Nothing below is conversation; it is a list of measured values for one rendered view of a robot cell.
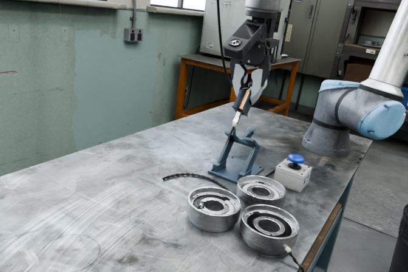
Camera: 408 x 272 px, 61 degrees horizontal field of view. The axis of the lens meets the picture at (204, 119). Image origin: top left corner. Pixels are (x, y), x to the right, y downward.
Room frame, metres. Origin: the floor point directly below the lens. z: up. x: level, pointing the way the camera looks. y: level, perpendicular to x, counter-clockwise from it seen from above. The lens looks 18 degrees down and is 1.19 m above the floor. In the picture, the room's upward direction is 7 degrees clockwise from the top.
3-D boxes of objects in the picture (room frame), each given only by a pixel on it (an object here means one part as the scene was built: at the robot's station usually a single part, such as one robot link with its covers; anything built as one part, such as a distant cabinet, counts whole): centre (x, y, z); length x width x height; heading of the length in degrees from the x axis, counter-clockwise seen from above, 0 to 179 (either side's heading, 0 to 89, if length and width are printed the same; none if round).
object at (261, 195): (0.67, -0.14, 0.82); 0.10 x 0.10 x 0.04
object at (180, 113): (3.43, -0.35, 0.39); 1.50 x 0.62 x 0.78; 149
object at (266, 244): (0.55, -0.14, 0.82); 0.10 x 0.10 x 0.04
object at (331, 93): (1.07, -0.41, 0.97); 0.13 x 0.12 x 0.14; 23
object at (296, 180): (0.79, -0.24, 0.82); 0.08 x 0.07 x 0.05; 149
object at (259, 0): (0.81, -0.09, 1.22); 0.08 x 0.08 x 0.05
